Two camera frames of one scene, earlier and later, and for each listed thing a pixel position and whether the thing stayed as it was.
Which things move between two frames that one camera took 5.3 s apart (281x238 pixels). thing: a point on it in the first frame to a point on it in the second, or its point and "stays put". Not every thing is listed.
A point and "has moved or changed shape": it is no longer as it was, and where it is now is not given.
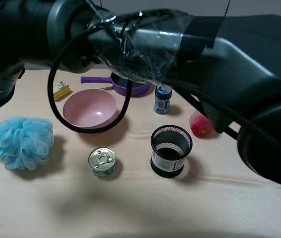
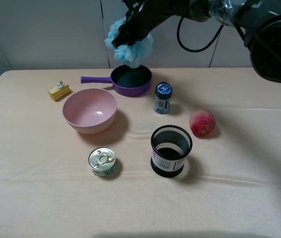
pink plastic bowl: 90,108 stays put
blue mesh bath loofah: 22,142 has moved or changed shape
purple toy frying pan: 119,82 stays put
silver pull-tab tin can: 102,160 stays put
